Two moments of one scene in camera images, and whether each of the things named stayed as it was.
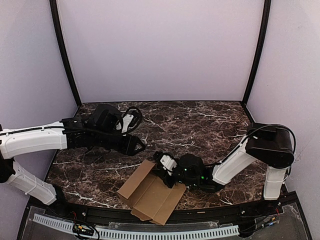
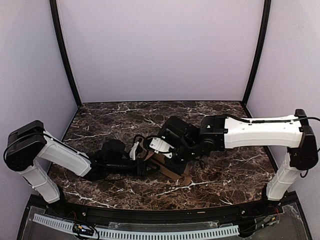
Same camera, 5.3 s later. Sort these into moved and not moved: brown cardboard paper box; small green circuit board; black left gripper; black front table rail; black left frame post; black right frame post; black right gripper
Moved: brown cardboard paper box; black left gripper; black right gripper
Not moved: black right frame post; black front table rail; small green circuit board; black left frame post
